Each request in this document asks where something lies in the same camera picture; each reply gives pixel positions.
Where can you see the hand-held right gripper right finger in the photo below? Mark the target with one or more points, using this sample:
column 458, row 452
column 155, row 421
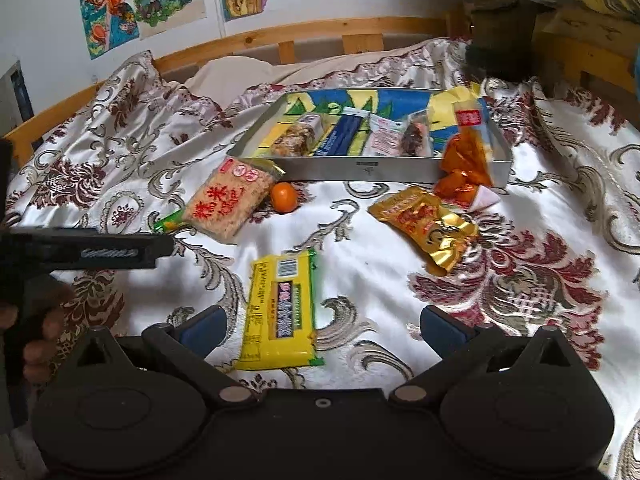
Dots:
column 442, row 331

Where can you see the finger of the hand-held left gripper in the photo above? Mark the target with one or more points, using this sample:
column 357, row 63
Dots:
column 100, row 250

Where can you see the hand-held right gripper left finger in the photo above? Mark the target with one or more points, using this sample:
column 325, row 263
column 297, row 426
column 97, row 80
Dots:
column 207, row 331

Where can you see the yellow snack packet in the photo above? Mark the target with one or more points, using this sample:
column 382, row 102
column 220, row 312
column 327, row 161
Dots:
column 280, row 310

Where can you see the gold snack packet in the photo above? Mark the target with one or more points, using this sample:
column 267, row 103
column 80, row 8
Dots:
column 425, row 225

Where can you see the rice cracker packet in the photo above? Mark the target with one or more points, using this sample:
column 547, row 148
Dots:
column 227, row 200

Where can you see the white pink packet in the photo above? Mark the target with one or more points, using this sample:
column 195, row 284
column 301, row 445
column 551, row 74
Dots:
column 485, row 199

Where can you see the tangerine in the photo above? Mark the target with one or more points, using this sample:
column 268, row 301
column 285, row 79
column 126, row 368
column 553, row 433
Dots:
column 283, row 197

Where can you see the metal tray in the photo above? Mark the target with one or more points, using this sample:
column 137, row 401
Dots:
column 400, row 170

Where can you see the orange-red snack packet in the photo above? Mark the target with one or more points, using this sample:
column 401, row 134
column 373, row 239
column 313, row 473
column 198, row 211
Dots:
column 465, row 160

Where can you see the clear dark meat packet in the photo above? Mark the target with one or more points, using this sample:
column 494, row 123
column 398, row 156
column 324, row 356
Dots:
column 415, row 137

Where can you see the white green-topped packet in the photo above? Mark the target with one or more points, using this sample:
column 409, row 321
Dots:
column 382, row 137

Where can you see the clear mixed nut packet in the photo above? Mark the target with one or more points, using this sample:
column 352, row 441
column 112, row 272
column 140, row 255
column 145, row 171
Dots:
column 295, row 137

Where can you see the blue stick packet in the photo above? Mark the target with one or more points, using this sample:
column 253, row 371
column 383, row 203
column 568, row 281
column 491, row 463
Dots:
column 342, row 135

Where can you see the person's left hand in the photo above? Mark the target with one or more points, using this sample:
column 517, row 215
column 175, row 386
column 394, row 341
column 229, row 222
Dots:
column 50, row 325

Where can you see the green snack packet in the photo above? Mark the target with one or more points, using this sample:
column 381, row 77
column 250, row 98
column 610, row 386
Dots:
column 167, row 222

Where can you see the patterned satin blanket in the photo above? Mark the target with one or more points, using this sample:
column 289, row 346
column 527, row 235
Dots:
column 375, row 270

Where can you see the beige pillow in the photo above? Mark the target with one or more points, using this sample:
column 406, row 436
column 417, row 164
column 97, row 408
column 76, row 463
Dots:
column 280, row 72

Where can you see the olive hanging garment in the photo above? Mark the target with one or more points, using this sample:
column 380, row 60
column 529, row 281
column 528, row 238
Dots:
column 500, row 25

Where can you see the wooden shelf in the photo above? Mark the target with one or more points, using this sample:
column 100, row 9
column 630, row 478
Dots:
column 585, row 50

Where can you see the grey framed wall panel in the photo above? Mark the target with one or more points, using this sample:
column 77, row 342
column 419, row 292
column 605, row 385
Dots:
column 17, row 92

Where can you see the orange-haired figure wall poster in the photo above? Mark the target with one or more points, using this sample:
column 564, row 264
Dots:
column 107, row 15

